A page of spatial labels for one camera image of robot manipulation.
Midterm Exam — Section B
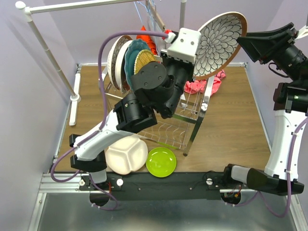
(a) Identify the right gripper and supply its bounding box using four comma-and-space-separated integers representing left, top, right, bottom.
237, 22, 308, 83

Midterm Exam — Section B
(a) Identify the woven bamboo plate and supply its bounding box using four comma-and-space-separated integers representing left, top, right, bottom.
134, 50, 156, 74

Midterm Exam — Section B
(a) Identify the floral brown rim plate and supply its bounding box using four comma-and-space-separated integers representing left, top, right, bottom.
107, 35, 132, 89
193, 12, 247, 80

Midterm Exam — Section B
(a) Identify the teal scalloped plate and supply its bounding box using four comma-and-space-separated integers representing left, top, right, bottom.
124, 39, 150, 89

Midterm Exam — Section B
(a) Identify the grey swirl ceramic plate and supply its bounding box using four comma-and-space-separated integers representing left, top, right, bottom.
115, 40, 133, 93

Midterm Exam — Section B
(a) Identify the lime green plate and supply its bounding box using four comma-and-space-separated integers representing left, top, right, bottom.
146, 147, 177, 178

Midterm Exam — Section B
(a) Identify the white divided plate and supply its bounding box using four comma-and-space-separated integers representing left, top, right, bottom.
105, 135, 148, 175

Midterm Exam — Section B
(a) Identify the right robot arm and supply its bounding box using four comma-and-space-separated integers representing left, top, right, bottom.
221, 23, 308, 196

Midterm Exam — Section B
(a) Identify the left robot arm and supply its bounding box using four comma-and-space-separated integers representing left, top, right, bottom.
70, 54, 194, 173

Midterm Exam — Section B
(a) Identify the steel two-tier dish rack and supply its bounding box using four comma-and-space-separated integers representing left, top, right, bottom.
98, 64, 216, 157

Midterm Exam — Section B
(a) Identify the pink patterned garment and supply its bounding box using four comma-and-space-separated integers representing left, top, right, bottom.
184, 69, 227, 96

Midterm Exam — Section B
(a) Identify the orange garment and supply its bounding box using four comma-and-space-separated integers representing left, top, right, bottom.
136, 34, 158, 55

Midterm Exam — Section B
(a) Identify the beige clip hanger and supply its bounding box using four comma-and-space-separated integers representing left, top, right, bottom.
145, 0, 166, 32

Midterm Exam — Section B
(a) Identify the black base bar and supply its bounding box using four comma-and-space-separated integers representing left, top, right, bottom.
79, 171, 241, 202

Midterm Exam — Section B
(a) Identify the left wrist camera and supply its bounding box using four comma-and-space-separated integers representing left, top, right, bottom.
164, 28, 201, 64

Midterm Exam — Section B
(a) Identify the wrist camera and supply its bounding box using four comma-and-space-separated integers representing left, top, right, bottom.
296, 25, 308, 40
164, 28, 201, 64

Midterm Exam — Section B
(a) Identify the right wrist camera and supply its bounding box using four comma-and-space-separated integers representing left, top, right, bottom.
296, 25, 308, 40

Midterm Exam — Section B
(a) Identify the white clothes rail frame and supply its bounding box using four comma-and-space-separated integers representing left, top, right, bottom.
15, 0, 188, 126

